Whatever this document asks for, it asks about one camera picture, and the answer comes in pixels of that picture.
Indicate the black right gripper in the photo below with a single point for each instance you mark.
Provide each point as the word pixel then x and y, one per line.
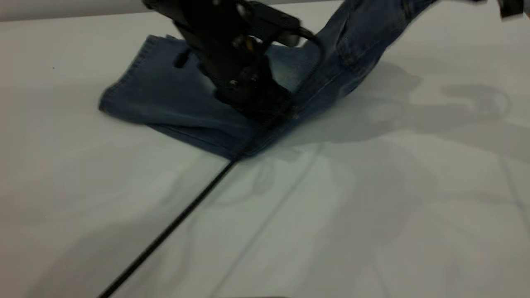
pixel 511 8

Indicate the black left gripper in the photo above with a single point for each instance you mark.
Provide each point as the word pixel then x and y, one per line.
pixel 240 78

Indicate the blue faded denim pants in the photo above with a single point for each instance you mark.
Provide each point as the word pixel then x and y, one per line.
pixel 165 95

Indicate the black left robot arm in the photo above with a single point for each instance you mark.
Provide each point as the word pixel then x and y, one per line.
pixel 194 10

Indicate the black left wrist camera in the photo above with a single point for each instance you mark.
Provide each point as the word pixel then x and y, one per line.
pixel 273 22

